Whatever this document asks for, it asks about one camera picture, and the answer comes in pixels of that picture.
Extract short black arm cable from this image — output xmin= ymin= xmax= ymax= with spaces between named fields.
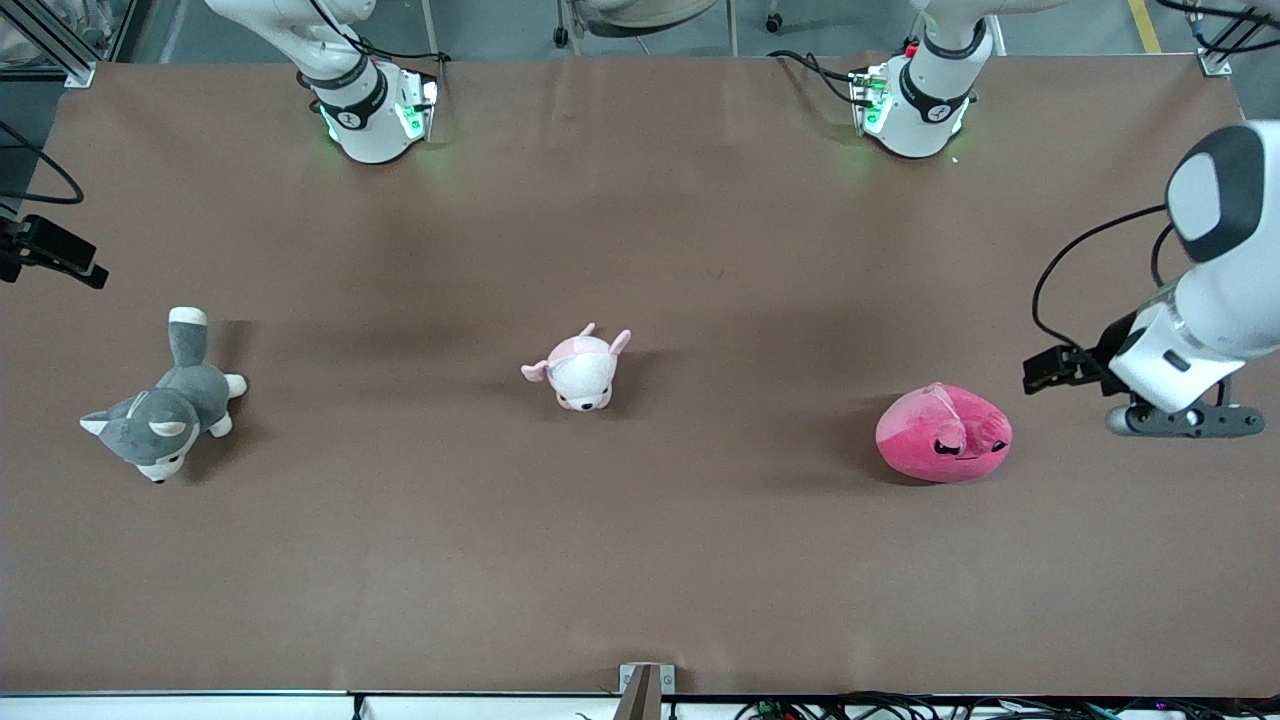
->
xmin=1149 ymin=224 xmax=1181 ymax=291

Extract black looped cable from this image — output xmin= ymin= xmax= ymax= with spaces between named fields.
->
xmin=0 ymin=119 xmax=85 ymax=207

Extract aluminium frame profile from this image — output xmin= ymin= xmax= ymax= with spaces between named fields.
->
xmin=0 ymin=0 xmax=98 ymax=89

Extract long black arm cable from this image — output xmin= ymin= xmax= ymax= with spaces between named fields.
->
xmin=1031 ymin=204 xmax=1171 ymax=351

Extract black cable bundle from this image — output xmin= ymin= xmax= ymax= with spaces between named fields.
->
xmin=733 ymin=692 xmax=1280 ymax=720

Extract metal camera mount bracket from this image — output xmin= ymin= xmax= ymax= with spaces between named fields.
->
xmin=617 ymin=662 xmax=677 ymax=720

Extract black base cable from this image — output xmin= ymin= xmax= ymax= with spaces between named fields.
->
xmin=766 ymin=48 xmax=863 ymax=107
xmin=305 ymin=0 xmax=453 ymax=65

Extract round pink plush toy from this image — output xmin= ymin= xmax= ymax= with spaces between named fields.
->
xmin=875 ymin=381 xmax=1015 ymax=486

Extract black overhead cables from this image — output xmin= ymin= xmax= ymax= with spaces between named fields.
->
xmin=1153 ymin=0 xmax=1280 ymax=58

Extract grey white husky plush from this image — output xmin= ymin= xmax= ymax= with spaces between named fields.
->
xmin=79 ymin=306 xmax=249 ymax=485

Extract office chair base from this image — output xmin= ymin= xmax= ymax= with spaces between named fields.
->
xmin=553 ymin=0 xmax=783 ymax=57

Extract pink white dog plush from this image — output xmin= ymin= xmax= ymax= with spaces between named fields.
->
xmin=520 ymin=322 xmax=633 ymax=414

